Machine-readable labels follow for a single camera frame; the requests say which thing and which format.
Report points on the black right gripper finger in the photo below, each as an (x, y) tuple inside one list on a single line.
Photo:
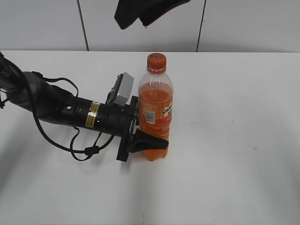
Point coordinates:
[(157, 10), (128, 11)]

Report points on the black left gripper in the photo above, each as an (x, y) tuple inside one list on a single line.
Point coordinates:
[(117, 120)]

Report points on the orange bottle cap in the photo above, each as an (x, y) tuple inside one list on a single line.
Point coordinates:
[(156, 63)]

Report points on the orange soda plastic bottle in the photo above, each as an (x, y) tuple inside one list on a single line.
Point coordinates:
[(155, 93)]

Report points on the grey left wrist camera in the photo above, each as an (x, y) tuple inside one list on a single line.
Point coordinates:
[(121, 91)]

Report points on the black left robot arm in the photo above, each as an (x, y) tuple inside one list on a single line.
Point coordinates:
[(48, 102)]

